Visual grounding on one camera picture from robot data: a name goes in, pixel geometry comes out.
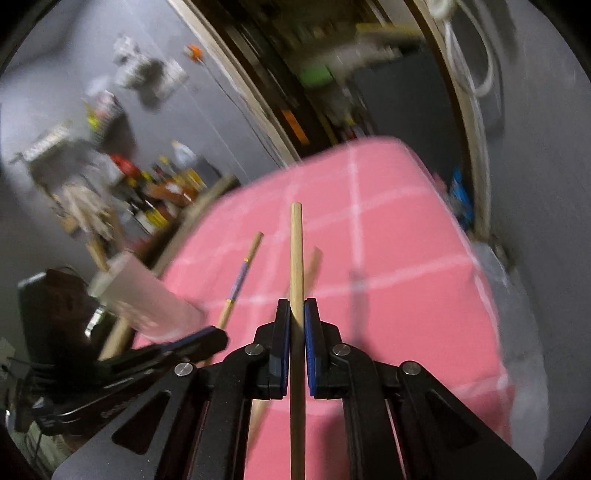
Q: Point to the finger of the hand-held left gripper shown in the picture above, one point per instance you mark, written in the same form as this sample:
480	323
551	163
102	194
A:
194	342

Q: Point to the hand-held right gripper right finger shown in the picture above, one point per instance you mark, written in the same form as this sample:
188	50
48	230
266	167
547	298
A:
313	355

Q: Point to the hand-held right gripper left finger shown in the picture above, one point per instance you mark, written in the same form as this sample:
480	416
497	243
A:
279	350

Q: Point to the plain wooden chopstick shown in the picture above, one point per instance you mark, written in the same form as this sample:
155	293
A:
115	337
296	258
313	272

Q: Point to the white perforated utensil basket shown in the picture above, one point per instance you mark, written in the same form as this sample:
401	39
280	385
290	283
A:
138	300

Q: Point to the purple banded wooden chopstick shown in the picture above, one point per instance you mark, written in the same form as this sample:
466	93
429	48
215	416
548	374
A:
240	279

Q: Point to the beige hanging cloth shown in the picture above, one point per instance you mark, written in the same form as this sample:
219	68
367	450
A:
78	203

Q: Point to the dark soy sauce bottle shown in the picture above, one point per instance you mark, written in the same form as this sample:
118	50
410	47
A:
150	216

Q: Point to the pink checked tablecloth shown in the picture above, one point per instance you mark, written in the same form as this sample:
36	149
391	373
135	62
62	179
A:
392	230

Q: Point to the red plastic bag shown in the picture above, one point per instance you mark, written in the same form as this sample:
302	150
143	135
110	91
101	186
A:
121	164

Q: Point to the blue packet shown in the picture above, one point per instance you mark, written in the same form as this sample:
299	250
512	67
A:
461	196

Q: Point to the red orange packet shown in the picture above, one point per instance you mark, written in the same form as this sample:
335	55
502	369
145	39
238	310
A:
293	125

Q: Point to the dark grey cabinet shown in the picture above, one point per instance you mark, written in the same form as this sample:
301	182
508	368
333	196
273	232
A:
397	108

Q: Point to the hanging clear plastic bag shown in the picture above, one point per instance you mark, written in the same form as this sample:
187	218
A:
138	74

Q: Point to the green box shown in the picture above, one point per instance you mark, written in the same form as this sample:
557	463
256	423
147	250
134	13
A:
316	74

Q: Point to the crumpled plastic bag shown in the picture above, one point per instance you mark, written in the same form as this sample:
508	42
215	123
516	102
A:
364	50

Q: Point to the wooden door frame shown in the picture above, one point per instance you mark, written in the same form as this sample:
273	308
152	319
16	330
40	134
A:
480	194

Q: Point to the orange wall hook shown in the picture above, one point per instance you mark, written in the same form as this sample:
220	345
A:
194	50

